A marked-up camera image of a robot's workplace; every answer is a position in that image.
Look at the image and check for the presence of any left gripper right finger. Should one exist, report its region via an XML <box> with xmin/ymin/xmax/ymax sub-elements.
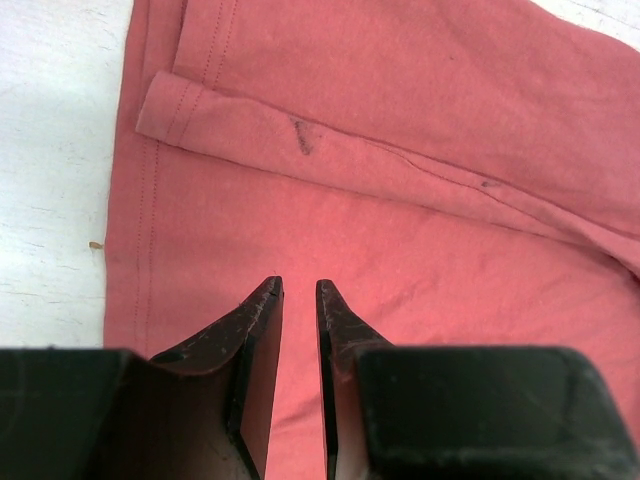
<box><xmin>316</xmin><ymin>280</ymin><xmax>639</xmax><ymax>479</ymax></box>

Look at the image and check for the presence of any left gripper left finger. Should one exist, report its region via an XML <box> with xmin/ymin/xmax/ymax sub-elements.
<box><xmin>1</xmin><ymin>277</ymin><xmax>284</xmax><ymax>479</ymax></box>

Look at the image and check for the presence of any pink red t shirt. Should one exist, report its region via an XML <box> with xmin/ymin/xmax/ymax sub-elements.
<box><xmin>104</xmin><ymin>1</ymin><xmax>639</xmax><ymax>479</ymax></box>

